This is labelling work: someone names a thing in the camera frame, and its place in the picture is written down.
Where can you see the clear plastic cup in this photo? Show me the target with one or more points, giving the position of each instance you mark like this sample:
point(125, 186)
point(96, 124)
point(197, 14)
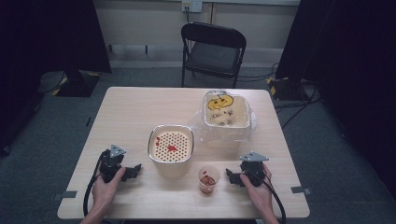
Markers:
point(214, 174)

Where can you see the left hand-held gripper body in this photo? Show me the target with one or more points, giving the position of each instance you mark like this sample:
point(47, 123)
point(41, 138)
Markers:
point(109, 164)

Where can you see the clear container with yellow food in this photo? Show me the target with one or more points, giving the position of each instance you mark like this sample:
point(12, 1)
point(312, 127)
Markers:
point(237, 115)

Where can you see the black folding chair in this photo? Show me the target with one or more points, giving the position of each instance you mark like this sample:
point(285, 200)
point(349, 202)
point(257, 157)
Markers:
point(214, 56)

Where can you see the round bowl with perforated lid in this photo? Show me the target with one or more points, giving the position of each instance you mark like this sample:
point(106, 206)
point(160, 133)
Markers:
point(174, 169)

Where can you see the person's right hand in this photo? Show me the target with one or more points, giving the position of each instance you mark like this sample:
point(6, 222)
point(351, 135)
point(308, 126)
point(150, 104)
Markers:
point(260, 196)

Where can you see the person's left hand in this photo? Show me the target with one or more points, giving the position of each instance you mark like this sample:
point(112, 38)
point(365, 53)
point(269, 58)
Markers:
point(105, 191)

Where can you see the white wall socket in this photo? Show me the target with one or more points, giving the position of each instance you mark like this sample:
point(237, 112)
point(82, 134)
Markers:
point(191, 5)

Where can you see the clear bag with yellow print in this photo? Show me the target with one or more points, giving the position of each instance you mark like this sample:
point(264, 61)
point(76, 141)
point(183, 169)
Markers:
point(199, 124)

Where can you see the small red food scrap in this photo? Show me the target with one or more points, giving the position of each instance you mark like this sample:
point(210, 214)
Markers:
point(157, 141)

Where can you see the dark curtain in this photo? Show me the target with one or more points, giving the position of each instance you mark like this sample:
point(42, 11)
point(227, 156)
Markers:
point(46, 34)
point(351, 62)

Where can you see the red food leftovers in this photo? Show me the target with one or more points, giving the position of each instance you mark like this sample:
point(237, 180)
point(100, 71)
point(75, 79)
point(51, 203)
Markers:
point(207, 180)

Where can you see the perforated strainer insert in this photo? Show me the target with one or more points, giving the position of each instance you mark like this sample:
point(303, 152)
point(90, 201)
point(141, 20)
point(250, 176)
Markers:
point(174, 141)

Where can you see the grey table bracket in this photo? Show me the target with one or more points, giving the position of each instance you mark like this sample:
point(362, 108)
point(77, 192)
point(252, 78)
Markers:
point(301, 190)
point(66, 195)

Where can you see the black stand base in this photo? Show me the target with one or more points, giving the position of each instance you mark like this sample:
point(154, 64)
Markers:
point(288, 88)
point(79, 85)

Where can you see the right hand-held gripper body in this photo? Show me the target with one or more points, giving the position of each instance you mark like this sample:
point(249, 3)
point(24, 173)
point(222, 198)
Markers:
point(252, 169)

